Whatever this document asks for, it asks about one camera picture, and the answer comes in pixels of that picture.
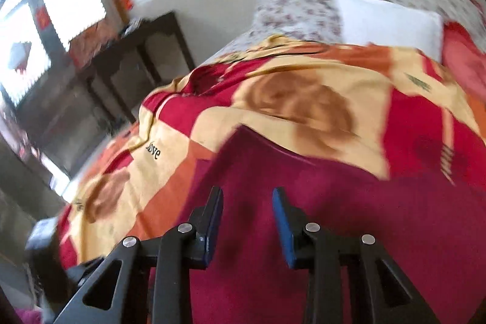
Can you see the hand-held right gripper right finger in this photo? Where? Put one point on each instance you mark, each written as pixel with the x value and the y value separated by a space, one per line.
pixel 283 229

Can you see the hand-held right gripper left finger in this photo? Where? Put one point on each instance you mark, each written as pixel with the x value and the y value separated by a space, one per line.
pixel 212 233

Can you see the maroon shirt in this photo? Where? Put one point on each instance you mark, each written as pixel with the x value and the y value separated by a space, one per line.
pixel 341 214

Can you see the printed orange red blanket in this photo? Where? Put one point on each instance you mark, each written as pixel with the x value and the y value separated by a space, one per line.
pixel 303 81

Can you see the dark wooden table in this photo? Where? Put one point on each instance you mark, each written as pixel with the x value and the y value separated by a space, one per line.
pixel 129 54

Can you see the red printed box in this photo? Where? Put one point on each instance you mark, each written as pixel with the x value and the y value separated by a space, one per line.
pixel 93 43

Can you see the white pillow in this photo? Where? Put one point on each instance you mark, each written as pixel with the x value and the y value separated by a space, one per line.
pixel 387 22

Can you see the red patterned cloth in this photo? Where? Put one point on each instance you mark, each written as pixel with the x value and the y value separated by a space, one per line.
pixel 463 58

